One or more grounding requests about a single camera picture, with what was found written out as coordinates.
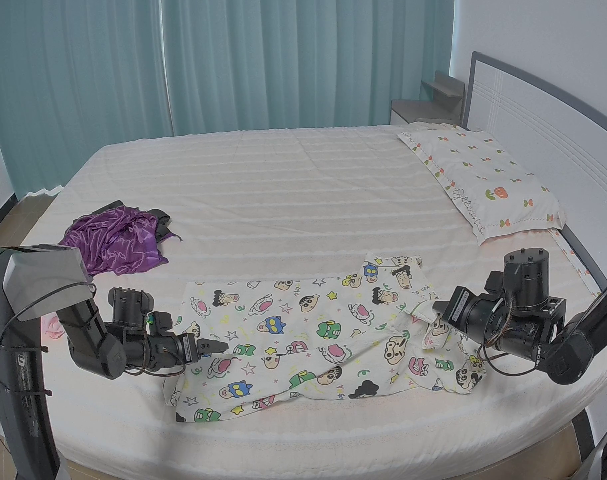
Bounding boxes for white printed pyjama top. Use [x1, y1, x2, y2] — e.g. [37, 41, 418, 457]
[163, 252, 488, 424]

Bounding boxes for pink garment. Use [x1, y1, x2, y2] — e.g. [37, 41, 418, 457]
[43, 315, 68, 340]

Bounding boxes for blue-green curtain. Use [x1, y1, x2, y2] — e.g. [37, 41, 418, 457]
[161, 0, 456, 136]
[0, 0, 174, 201]

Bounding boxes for black garment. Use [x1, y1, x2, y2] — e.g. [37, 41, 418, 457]
[90, 199, 173, 244]

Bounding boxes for bed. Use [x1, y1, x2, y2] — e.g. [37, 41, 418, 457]
[0, 50, 607, 480]

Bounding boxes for white printed pillow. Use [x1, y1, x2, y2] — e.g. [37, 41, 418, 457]
[397, 124, 566, 247]

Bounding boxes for purple garment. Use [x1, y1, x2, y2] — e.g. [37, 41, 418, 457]
[60, 207, 183, 276]

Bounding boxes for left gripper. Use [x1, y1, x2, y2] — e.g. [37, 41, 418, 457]
[148, 332, 230, 370]

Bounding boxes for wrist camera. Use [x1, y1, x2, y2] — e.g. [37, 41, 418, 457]
[146, 310, 182, 336]
[485, 270, 506, 299]

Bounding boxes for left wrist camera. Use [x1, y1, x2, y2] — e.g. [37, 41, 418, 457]
[146, 310, 182, 336]

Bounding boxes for grey bedside table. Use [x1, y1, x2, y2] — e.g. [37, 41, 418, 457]
[390, 70, 466, 126]

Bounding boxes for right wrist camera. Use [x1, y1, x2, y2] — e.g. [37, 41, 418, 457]
[485, 270, 506, 299]

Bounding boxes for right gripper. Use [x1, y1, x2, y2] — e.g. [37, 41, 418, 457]
[439, 287, 504, 336]

